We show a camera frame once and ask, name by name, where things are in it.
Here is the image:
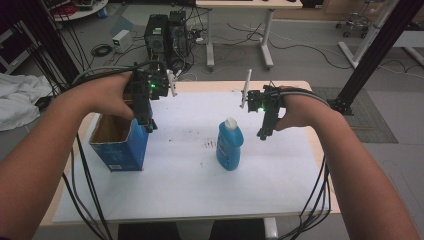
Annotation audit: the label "black metal stand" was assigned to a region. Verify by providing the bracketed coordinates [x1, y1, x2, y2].
[327, 0, 424, 117]

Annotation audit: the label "black floor cable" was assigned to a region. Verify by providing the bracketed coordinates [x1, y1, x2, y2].
[226, 22, 354, 71]

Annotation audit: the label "white table leg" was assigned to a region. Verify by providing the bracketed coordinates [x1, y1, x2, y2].
[263, 217, 280, 240]

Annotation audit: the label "white desk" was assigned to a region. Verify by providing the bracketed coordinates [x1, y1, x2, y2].
[195, 0, 304, 71]

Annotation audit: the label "black hanging cable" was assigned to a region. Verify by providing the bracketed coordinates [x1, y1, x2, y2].
[289, 163, 333, 240]
[75, 132, 114, 240]
[61, 171, 103, 240]
[278, 154, 329, 240]

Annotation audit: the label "office chair base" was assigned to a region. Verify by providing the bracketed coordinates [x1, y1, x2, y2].
[334, 11, 374, 40]

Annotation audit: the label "person's right hand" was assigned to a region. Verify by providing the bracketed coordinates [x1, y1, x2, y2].
[274, 86, 332, 133]

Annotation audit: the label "black computer tower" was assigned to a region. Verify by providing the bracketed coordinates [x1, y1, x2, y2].
[166, 10, 192, 69]
[143, 13, 170, 65]

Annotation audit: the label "round white table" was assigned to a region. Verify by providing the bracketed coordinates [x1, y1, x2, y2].
[49, 0, 110, 23]

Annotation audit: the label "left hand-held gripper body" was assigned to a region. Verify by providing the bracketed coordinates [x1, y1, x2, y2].
[124, 61, 178, 102]

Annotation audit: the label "white cloth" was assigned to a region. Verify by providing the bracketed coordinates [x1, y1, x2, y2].
[0, 72, 54, 132]

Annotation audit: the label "left gripper grey cable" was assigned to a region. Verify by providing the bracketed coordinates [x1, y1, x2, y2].
[70, 59, 166, 88]

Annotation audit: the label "gripper grey cable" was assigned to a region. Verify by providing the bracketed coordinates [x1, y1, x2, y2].
[279, 86, 332, 108]
[70, 59, 166, 88]

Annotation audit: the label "right gripper grey cable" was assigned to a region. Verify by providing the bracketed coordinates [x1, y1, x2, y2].
[279, 86, 332, 108]

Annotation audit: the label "grey floor mat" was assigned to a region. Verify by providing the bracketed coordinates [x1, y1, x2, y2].
[311, 85, 400, 145]

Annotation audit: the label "coiled black cable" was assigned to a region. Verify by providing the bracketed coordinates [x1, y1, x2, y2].
[90, 43, 114, 58]

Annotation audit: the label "blue cardboard box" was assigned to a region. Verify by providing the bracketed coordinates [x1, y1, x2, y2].
[88, 112, 152, 173]

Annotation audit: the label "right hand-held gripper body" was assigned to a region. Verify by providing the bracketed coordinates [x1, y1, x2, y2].
[239, 69, 287, 115]

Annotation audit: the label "blue bottle with white cap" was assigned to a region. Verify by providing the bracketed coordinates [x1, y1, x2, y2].
[215, 116, 245, 172]

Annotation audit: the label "small white box device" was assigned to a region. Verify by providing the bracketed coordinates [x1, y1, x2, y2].
[111, 29, 135, 54]

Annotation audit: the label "white metal frame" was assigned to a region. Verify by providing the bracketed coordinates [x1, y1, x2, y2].
[337, 0, 401, 70]

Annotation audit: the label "person's left hand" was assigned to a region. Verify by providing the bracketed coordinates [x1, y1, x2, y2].
[70, 70, 137, 122]

